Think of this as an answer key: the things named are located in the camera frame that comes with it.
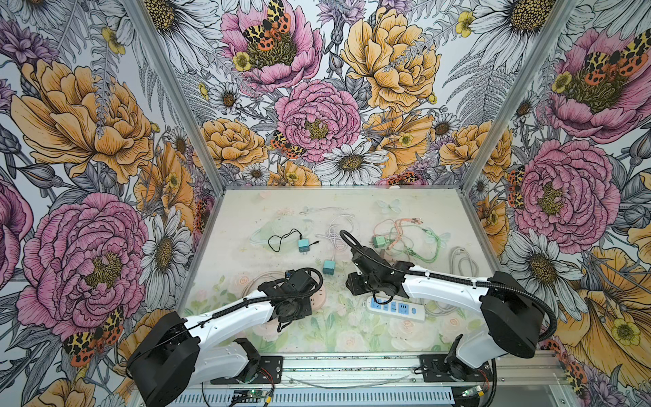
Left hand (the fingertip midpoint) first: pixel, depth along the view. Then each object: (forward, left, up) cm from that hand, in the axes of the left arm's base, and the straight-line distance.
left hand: (300, 317), depth 83 cm
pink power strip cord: (+14, +18, 0) cm, 23 cm away
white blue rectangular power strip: (+2, -31, +1) cm, 32 cm away
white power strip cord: (+2, -43, 0) cm, 43 cm away
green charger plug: (+28, -29, +2) cm, 40 cm away
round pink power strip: (+5, -6, +2) cm, 8 cm away
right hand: (+7, -17, +4) cm, 19 cm away
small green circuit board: (-20, +12, -1) cm, 23 cm away
